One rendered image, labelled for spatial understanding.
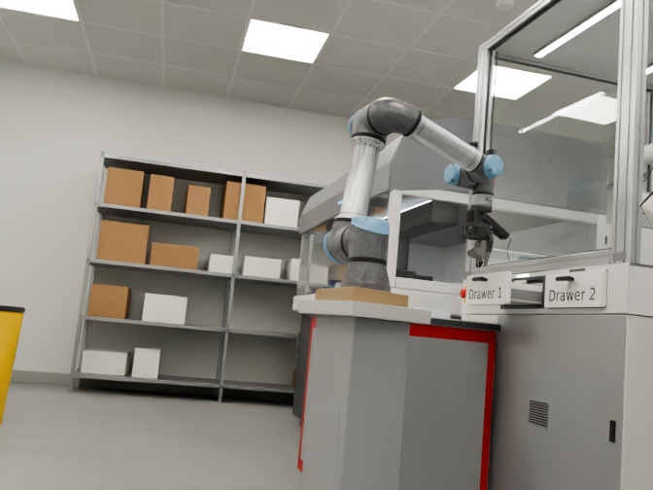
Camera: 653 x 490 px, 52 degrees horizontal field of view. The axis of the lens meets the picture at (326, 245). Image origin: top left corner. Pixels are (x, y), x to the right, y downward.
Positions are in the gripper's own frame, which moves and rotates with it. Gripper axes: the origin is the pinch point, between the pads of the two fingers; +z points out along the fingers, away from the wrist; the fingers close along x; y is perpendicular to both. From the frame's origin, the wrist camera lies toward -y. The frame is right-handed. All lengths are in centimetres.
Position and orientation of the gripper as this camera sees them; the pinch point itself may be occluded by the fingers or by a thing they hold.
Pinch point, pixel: (484, 263)
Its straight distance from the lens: 247.1
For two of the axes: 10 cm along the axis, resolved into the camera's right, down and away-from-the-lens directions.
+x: 2.7, -1.0, -9.6
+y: -9.6, -1.2, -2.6
